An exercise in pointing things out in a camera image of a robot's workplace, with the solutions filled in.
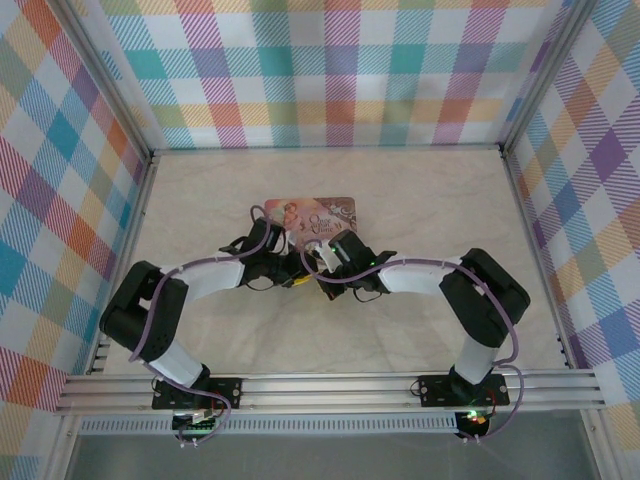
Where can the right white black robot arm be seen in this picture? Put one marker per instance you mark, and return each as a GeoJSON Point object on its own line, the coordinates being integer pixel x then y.
{"type": "Point", "coordinates": [475, 360]}

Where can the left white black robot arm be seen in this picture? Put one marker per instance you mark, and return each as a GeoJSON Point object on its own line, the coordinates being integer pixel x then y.
{"type": "Point", "coordinates": [175, 365]}

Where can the pink illustrated storybook board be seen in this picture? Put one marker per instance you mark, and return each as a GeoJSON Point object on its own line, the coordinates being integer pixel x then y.
{"type": "Point", "coordinates": [325, 215]}

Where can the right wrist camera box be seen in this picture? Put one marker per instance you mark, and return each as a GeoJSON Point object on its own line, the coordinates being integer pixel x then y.
{"type": "Point", "coordinates": [327, 257]}

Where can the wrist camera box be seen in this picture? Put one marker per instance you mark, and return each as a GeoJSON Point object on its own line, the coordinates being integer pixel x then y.
{"type": "Point", "coordinates": [327, 257]}
{"type": "Point", "coordinates": [286, 239]}

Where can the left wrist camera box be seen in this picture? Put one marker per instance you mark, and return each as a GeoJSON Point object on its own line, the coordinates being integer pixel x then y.
{"type": "Point", "coordinates": [286, 239]}

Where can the aluminium mounting rail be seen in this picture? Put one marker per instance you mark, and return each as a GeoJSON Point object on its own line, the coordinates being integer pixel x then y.
{"type": "Point", "coordinates": [325, 390]}

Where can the aluminium table end rail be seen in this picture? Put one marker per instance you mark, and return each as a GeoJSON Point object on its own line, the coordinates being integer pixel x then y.
{"type": "Point", "coordinates": [300, 148]}

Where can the aluminium frame post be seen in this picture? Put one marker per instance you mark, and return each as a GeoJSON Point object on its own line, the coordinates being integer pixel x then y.
{"type": "Point", "coordinates": [545, 75]}
{"type": "Point", "coordinates": [107, 85]}

